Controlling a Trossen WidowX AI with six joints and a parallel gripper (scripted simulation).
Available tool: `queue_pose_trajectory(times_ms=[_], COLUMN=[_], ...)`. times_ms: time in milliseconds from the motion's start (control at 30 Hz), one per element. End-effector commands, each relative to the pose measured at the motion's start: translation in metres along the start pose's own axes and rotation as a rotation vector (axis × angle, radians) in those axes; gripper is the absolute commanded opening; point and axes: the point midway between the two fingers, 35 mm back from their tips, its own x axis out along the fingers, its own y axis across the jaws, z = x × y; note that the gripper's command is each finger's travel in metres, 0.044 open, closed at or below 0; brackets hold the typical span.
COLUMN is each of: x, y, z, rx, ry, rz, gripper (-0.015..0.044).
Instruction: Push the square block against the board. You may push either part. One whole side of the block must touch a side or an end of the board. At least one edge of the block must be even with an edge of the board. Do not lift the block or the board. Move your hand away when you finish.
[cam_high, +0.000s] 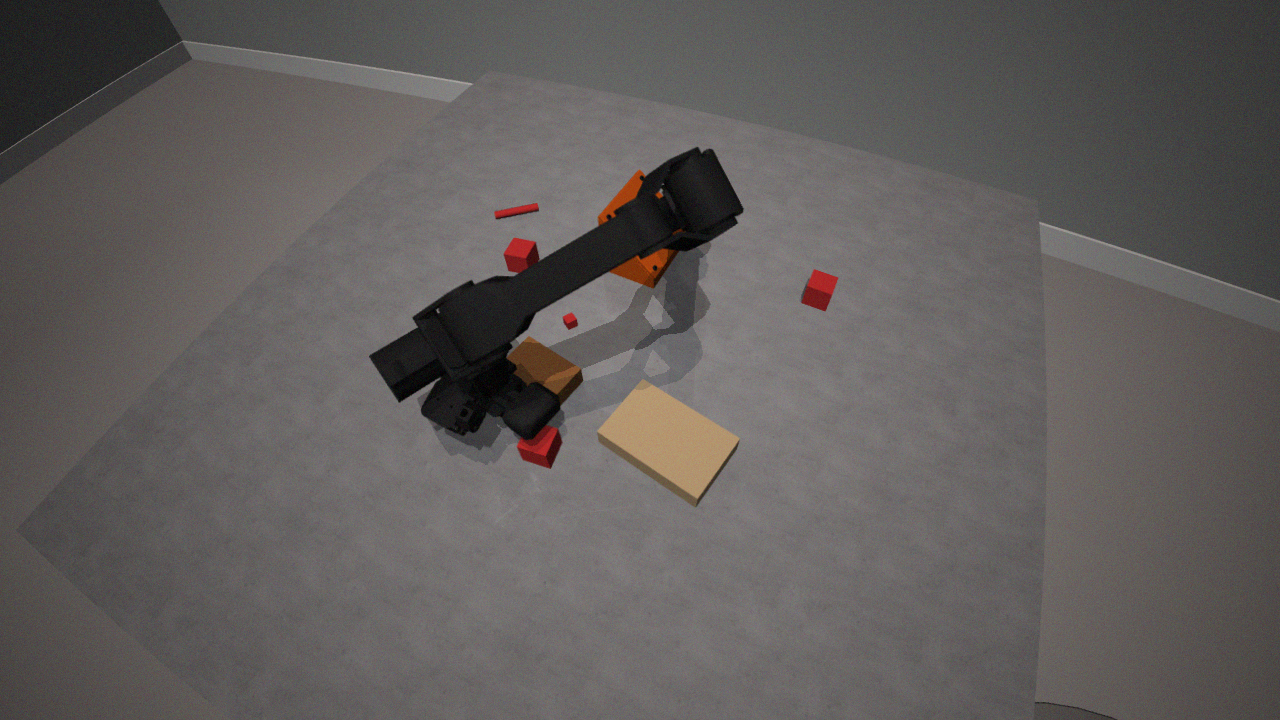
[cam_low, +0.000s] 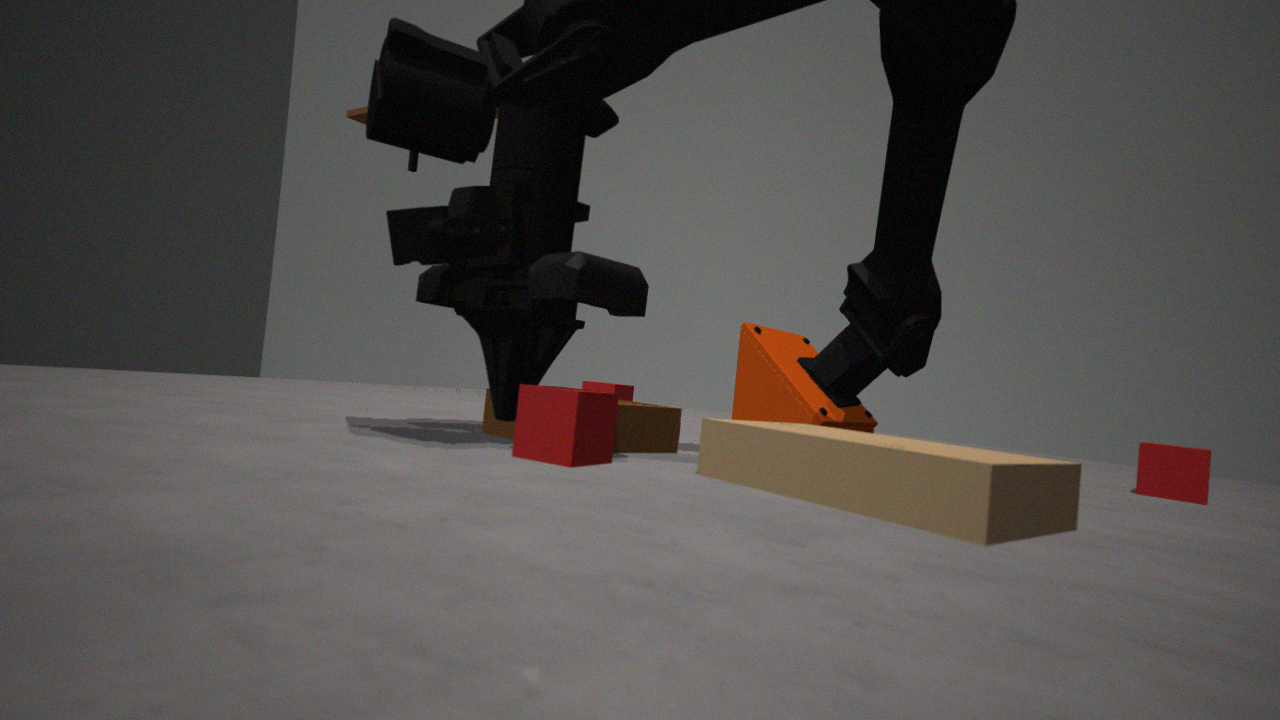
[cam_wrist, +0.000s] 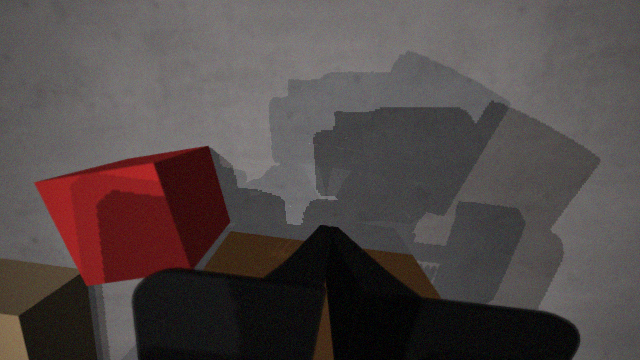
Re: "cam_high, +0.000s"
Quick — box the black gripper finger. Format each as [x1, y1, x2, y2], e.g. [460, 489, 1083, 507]
[481, 380, 527, 416]

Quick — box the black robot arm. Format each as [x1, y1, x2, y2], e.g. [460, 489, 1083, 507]
[369, 147, 744, 436]

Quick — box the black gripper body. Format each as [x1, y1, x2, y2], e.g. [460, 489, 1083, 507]
[474, 359, 561, 439]

